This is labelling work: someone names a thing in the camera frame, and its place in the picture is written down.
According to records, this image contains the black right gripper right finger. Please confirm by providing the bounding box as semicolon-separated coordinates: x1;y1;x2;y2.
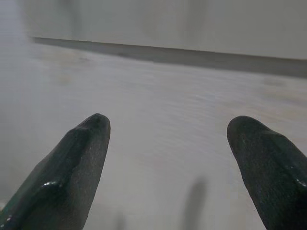
226;115;307;230

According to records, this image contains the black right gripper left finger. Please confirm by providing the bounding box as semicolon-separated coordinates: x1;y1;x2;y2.
0;113;111;230

